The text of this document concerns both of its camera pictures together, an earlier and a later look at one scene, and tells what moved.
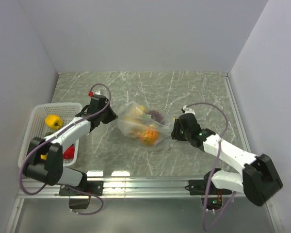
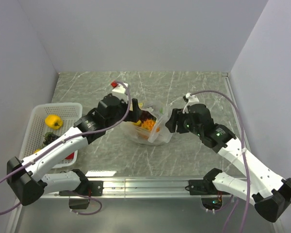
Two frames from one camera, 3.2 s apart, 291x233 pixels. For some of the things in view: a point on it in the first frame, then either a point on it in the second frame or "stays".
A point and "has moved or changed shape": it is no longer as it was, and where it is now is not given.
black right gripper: (175, 134) → (170, 124)
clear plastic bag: (151, 128) has moved or changed shape
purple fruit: (156, 115) → (145, 115)
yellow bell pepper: (54, 121) stays
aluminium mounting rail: (124, 189) stays
